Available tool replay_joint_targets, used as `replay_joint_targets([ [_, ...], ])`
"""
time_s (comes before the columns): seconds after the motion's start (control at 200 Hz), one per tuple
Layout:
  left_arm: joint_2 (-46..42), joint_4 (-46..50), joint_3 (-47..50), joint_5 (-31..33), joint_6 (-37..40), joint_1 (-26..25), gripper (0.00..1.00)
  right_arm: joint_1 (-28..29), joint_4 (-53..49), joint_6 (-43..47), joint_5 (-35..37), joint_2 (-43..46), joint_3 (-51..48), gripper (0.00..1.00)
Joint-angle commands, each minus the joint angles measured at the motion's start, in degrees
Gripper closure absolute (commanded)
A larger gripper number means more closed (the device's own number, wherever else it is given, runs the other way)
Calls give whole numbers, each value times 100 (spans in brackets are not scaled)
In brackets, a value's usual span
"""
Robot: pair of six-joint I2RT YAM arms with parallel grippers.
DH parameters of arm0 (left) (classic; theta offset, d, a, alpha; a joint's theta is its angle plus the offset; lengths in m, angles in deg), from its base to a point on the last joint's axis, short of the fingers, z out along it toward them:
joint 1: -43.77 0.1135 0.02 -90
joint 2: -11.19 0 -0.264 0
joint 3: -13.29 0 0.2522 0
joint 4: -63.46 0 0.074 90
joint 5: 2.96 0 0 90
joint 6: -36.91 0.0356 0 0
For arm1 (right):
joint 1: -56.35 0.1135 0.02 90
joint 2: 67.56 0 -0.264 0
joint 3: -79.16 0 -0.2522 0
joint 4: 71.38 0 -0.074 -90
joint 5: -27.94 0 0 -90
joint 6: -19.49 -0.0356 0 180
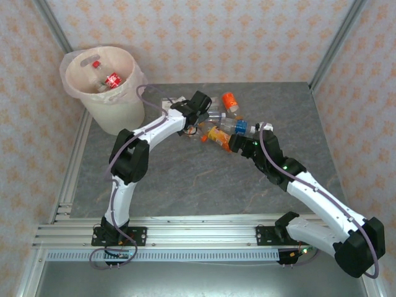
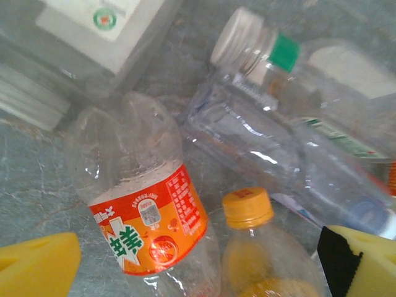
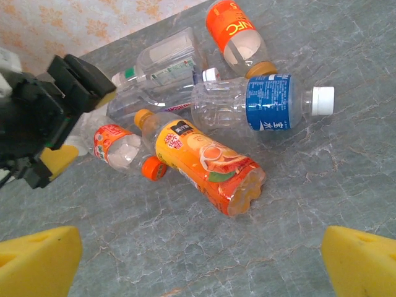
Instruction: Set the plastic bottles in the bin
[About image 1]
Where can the clear bottle blue white cap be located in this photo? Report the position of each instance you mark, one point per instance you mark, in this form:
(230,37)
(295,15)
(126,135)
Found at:
(218,115)

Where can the red orange label bottle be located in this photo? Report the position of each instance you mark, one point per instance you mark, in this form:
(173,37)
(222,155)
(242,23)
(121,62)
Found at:
(204,139)

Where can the blue label bottle white cap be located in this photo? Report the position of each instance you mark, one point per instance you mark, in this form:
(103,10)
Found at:
(241,126)

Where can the yellow orange juice bottle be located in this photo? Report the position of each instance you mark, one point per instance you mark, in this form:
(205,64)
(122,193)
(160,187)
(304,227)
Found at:
(218,136)

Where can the orange label bottle brown cap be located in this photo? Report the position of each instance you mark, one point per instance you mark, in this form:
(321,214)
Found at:
(229,99)

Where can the red label bottle red cap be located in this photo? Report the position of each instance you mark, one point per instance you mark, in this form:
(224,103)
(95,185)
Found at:
(113,80)

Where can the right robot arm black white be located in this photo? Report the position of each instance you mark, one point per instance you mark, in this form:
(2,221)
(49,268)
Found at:
(321,204)

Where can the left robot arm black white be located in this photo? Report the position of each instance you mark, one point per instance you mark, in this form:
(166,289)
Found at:
(120,198)

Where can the white plastic bin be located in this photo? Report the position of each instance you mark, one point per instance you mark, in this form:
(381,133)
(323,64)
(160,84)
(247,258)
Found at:
(117,114)

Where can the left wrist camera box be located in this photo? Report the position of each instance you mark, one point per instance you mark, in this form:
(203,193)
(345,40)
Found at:
(201,100)

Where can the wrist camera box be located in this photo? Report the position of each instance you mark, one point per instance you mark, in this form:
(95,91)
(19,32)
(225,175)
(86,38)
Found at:
(201,100)
(267,126)

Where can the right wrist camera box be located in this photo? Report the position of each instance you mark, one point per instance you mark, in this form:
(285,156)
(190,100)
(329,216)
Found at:
(267,126)

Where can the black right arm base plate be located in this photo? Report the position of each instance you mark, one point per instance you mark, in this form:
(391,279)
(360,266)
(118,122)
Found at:
(264,236)

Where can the aluminium mounting rail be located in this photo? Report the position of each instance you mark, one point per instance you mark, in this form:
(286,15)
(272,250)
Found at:
(201,236)

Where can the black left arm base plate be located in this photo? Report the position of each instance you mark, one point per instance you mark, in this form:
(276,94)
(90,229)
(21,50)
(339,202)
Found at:
(139,236)

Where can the aluminium corner post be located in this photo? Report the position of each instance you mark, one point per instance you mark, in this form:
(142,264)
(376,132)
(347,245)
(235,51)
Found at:
(337,40)
(51,18)

